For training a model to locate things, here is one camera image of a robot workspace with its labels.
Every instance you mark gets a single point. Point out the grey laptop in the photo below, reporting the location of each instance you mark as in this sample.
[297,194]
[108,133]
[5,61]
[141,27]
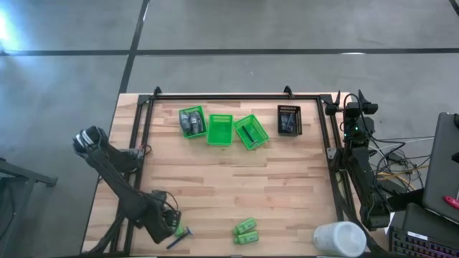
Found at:
[441,168]

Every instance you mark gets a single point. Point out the black aluminium rig frame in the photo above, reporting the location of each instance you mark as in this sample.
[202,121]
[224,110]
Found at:
[215,96]

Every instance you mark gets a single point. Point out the green plastic basket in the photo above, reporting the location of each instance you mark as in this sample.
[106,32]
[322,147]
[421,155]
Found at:
[195,135]
[219,130]
[260,129]

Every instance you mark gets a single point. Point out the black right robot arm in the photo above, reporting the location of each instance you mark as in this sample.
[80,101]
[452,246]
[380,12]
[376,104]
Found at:
[362,168]

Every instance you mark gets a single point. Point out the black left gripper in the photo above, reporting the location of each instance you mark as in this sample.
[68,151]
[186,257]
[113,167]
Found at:
[164,215]

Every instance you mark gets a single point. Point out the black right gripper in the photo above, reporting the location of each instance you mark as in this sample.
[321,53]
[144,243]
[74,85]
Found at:
[358,123]

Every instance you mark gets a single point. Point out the dark metal stand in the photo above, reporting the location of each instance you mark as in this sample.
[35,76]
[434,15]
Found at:
[28,175]

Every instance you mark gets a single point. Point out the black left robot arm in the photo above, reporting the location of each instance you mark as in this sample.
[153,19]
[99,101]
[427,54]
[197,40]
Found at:
[118,186]

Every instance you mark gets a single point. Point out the black flat bar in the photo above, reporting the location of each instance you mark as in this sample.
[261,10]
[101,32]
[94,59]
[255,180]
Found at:
[405,200]

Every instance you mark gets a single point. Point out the backlit black keyboard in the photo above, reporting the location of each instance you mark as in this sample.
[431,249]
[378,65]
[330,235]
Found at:
[416,247]

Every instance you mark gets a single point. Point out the black equipment case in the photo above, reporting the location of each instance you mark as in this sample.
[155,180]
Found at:
[423,222]

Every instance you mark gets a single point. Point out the black power adapter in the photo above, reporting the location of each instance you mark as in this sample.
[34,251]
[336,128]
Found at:
[396,157]

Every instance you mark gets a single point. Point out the white cylindrical container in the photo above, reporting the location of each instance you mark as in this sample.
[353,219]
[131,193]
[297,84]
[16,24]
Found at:
[339,239]

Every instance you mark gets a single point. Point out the black plastic basket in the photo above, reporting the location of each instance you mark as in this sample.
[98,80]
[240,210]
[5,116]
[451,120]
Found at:
[289,133]

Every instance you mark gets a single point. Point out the white paper sheet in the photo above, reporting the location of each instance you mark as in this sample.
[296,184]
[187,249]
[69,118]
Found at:
[390,222]

